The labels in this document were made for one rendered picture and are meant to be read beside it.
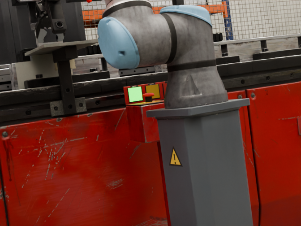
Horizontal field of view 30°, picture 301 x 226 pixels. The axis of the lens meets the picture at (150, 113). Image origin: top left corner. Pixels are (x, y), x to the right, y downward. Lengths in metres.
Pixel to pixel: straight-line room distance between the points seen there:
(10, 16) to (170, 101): 1.39
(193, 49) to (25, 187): 0.84
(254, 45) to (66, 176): 1.00
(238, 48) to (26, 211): 1.09
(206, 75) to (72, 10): 1.44
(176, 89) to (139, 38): 0.15
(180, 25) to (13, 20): 1.38
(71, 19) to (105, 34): 1.38
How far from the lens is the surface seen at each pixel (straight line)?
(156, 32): 1.24
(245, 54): 2.39
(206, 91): 1.27
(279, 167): 2.33
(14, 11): 2.56
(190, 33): 1.28
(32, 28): 2.05
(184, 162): 1.27
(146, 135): 1.71
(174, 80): 1.29
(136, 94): 1.86
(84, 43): 1.80
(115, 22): 1.22
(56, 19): 1.84
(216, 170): 1.27
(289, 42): 2.53
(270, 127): 2.29
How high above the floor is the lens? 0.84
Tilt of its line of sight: 3 degrees down
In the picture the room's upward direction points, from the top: 8 degrees counter-clockwise
